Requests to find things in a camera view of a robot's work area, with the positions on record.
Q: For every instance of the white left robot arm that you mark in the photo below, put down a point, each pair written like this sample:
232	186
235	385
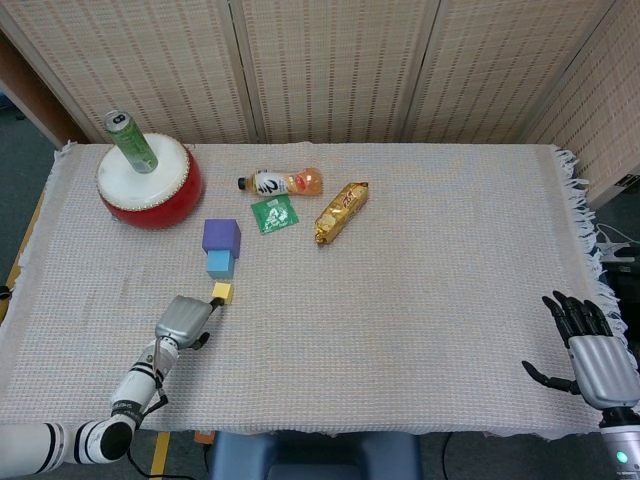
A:
137	382

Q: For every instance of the tall green drink can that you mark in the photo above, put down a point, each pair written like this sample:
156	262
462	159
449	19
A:
132	142

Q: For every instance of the small yellow cube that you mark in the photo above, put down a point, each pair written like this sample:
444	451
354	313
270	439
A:
222	291

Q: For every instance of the red drum white skin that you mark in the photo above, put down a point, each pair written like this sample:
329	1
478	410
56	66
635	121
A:
165	200

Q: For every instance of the beige woven tablecloth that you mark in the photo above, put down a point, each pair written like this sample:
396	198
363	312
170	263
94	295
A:
375	325

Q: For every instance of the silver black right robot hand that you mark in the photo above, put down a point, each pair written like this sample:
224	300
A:
606	370

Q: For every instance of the woven bamboo screen panel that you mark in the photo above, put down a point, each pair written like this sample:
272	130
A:
335	65
500	65
605	115
150	65

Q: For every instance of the brown wooden cabinet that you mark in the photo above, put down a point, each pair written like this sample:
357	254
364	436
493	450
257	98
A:
30	95

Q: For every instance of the orange drink plastic bottle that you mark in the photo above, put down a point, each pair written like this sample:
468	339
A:
280	182

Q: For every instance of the medium blue cube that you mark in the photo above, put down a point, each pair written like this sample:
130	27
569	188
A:
220	264

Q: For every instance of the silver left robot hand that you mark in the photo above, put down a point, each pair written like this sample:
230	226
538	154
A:
182	320

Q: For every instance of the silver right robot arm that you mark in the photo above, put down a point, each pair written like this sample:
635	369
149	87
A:
622	445

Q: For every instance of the black equipment box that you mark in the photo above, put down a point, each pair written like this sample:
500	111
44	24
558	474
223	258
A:
625	280

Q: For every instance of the gold snack packet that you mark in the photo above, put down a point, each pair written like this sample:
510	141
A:
340	212

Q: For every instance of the large purple cube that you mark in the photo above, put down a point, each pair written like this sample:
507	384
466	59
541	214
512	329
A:
220	235

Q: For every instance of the grey power strip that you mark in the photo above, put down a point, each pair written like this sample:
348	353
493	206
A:
629	181

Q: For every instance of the green foil sachet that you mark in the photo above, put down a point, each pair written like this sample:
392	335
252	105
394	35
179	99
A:
274	215

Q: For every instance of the small orange object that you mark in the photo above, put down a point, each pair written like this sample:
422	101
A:
204	436

